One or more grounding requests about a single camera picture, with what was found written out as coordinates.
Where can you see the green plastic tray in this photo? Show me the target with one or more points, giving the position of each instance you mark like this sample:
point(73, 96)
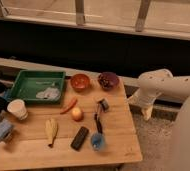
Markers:
point(29, 82)

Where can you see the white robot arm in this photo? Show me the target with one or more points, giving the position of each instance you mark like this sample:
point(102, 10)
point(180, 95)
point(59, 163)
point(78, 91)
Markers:
point(161, 82)

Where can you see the red bowl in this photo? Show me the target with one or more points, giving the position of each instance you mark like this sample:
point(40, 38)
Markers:
point(80, 82)

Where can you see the orange carrot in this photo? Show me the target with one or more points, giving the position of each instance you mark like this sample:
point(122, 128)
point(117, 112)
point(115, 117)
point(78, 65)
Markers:
point(69, 106)

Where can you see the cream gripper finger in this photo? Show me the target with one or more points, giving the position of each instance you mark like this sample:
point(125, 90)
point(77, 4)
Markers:
point(147, 113)

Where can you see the small dark tin can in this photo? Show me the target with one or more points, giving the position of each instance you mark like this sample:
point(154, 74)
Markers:
point(8, 138)

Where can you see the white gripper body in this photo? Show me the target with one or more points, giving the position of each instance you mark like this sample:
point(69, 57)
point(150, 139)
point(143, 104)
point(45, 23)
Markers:
point(144, 99)

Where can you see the dark purple bowl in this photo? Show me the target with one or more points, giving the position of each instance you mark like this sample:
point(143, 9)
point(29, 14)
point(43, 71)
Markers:
point(108, 80)

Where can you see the black remote control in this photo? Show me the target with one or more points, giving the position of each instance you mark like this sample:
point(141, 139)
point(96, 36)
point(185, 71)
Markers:
point(79, 138)

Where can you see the small black binder clip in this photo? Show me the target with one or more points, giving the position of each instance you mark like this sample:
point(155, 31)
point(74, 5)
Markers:
point(104, 104)

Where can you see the yellow corn cob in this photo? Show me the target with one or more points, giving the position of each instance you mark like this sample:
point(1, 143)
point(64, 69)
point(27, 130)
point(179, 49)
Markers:
point(51, 129)

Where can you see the white paper cup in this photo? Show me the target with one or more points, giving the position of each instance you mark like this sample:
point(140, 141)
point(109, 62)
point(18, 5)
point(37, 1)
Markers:
point(18, 109)

